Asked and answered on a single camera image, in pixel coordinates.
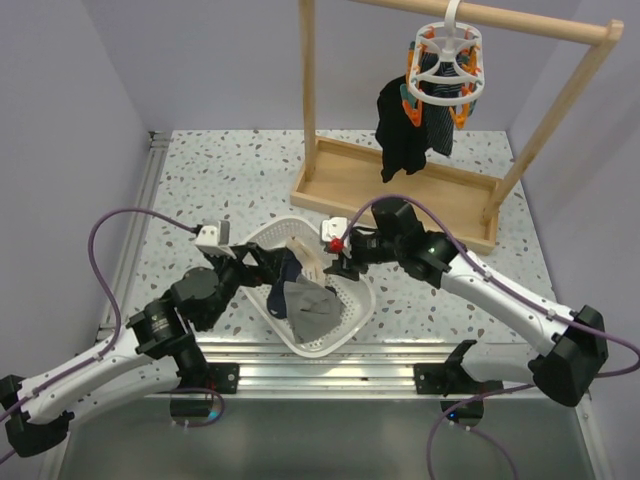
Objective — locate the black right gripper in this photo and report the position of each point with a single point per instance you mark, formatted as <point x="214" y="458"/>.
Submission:
<point x="349" y="268"/>

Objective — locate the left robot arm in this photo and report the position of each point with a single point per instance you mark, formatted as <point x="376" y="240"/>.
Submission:
<point x="155" y="351"/>

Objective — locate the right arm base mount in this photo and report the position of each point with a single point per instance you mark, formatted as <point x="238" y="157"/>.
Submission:
<point x="437" y="379"/>

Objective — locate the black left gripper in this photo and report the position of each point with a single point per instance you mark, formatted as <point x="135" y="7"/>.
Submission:
<point x="254" y="275"/>

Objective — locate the white round clip hanger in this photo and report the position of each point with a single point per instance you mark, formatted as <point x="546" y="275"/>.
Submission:
<point x="453" y="42"/>

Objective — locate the navy underwear with beige band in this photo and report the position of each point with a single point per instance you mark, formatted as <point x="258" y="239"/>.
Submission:
<point x="298" y="262"/>

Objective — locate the white perforated plastic basket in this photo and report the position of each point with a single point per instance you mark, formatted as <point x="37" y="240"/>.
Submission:
<point x="357" y="296"/>

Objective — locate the navy striped underwear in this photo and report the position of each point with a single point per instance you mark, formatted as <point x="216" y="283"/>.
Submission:
<point x="437" y="119"/>

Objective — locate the black underwear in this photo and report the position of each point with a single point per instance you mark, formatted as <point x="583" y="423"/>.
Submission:
<point x="403" y="145"/>

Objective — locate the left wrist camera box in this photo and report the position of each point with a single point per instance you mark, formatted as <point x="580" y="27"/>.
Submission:
<point x="214" y="237"/>

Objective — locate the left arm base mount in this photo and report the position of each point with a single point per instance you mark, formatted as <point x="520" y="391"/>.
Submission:
<point x="201" y="401"/>

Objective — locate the aluminium frame rails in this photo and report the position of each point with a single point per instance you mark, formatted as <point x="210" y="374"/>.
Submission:
<point x="353" y="413"/>

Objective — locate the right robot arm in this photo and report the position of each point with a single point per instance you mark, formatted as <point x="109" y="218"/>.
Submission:
<point x="564" y="349"/>

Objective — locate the grey underwear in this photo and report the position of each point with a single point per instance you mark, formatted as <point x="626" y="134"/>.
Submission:
<point x="313" y="311"/>

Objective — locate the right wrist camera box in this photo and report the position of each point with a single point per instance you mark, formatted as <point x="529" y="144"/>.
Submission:
<point x="332" y="228"/>

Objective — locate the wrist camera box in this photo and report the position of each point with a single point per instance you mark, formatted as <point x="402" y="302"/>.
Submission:
<point x="332" y="228"/>
<point x="214" y="237"/>

